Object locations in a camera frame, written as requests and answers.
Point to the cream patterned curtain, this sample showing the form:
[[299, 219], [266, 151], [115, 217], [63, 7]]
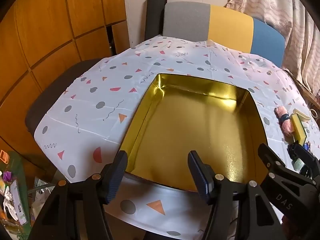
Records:
[[287, 17]]

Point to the wooden cabinet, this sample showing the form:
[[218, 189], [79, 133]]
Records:
[[50, 30]]

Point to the grey yellow blue chair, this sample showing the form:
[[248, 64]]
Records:
[[230, 27]]

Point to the black rolled mat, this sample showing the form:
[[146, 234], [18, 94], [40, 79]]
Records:
[[153, 17]]

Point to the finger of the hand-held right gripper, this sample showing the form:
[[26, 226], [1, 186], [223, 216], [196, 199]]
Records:
[[303, 155], [267, 155]]

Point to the gold metal tray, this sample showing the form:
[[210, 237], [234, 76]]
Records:
[[195, 120]]

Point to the white patterned tablecloth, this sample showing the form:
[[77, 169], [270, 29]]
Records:
[[100, 92]]

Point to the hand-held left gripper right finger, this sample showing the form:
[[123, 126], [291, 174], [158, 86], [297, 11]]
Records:
[[200, 177]]

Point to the cream bath mitt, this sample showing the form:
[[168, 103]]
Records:
[[303, 116]]

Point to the clear plastic bag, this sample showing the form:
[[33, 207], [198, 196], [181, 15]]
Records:
[[43, 192]]

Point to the green bag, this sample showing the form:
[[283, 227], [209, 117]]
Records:
[[20, 170]]

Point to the pale cream jar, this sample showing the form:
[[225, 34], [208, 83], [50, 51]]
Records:
[[298, 165]]

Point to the yellow green sponge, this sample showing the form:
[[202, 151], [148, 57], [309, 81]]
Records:
[[298, 127]]

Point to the pink rolled towel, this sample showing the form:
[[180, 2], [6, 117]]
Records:
[[279, 112]]

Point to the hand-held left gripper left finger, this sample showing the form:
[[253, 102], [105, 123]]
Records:
[[117, 177]]

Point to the dark hair band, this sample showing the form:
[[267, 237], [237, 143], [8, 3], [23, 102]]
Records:
[[285, 118]]

